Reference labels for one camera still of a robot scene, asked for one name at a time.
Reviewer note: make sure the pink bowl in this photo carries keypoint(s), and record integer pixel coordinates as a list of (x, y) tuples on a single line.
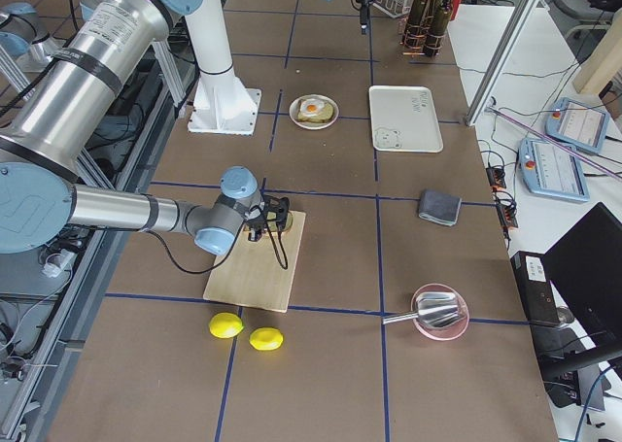
[(449, 332)]

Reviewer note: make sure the dark wine bottle back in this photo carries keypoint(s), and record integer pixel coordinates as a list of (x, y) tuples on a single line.
[(419, 10)]

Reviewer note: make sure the bread slice with egg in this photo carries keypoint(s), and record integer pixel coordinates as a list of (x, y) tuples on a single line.
[(324, 116)]

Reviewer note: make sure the fried egg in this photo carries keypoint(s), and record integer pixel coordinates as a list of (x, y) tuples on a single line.
[(311, 106)]

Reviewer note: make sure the blue teach pendant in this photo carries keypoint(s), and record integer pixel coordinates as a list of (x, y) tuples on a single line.
[(578, 124), (549, 170)]

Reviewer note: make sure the white bear tray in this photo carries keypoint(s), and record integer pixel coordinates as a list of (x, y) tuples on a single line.
[(403, 119)]

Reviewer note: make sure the dark wine bottle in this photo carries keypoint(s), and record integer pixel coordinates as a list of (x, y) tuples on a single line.
[(419, 10), (440, 19)]

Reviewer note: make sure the blue teach pendant far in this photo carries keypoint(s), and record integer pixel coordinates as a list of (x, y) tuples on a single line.
[(578, 124)]

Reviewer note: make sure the blue teach pendant near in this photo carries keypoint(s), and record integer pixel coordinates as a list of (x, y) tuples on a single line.
[(549, 170)]

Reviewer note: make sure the wooden cutting board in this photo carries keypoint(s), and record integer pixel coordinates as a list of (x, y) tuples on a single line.
[(252, 276)]

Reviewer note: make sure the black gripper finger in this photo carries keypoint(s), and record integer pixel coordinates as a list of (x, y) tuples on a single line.
[(363, 18), (254, 234)]

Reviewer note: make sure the yellow lemon left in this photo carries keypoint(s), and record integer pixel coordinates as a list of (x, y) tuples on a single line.
[(225, 325)]

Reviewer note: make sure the copper wire bottle rack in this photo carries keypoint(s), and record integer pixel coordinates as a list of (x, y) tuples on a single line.
[(413, 36)]

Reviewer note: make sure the grey folded cloth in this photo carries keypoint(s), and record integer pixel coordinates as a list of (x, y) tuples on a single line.
[(439, 207)]

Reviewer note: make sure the dark wine bottle front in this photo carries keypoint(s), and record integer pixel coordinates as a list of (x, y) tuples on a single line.
[(440, 19)]

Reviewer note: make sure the yellow lemon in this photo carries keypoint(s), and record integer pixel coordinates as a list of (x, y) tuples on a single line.
[(266, 339), (225, 325)]

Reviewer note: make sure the aluminium frame post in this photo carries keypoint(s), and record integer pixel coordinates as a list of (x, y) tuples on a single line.
[(517, 22)]

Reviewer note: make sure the white round plate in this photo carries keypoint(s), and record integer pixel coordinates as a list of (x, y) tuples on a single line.
[(309, 125)]

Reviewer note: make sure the yellow lemon right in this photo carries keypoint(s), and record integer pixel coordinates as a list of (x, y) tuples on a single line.
[(266, 339)]

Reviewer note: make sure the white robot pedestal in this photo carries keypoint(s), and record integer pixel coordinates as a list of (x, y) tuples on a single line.
[(221, 103)]

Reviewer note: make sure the metal scoop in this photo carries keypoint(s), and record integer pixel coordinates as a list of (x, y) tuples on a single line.
[(434, 309)]

